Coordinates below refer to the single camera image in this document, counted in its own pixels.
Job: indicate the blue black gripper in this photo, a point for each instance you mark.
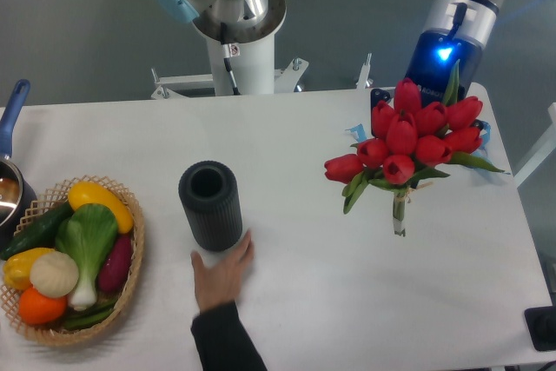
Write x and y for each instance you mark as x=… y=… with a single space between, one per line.
x=430 y=68

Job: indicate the red tulip bouquet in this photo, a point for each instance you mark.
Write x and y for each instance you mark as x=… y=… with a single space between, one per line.
x=420 y=138

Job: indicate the dark grey ribbed vase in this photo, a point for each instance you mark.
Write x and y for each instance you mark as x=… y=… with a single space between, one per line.
x=209 y=195

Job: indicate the black sleeved forearm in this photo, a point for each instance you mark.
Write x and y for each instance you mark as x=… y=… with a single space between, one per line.
x=222 y=342

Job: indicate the bare human hand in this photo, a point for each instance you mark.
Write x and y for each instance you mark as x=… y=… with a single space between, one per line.
x=222 y=283

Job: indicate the black device at edge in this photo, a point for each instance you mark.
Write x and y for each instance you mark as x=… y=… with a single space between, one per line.
x=540 y=322

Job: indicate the purple sweet potato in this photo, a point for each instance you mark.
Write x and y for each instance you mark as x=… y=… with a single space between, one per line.
x=114 y=271

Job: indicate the green bok choy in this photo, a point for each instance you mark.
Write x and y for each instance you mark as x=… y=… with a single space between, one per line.
x=87 y=238

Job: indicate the dark green cucumber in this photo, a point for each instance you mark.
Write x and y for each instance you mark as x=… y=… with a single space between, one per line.
x=40 y=233

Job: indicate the green bean pods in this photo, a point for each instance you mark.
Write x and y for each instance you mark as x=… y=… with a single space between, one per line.
x=89 y=317

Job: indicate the cream white garlic bulb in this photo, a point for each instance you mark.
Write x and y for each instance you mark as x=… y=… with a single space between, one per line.
x=54 y=274

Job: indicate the woven wicker basket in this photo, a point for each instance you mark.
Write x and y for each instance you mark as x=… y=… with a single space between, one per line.
x=52 y=334

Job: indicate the orange fruit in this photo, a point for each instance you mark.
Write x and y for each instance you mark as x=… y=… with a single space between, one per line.
x=38 y=309

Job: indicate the yellow bell pepper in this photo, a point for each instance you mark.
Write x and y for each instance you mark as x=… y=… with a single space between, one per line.
x=16 y=270

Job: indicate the white metal frame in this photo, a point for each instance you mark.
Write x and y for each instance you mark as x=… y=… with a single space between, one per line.
x=537 y=154

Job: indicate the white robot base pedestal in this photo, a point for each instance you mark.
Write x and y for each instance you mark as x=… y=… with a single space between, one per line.
x=240 y=39

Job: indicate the blue handled saucepan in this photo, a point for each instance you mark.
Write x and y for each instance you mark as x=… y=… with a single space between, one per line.
x=16 y=193

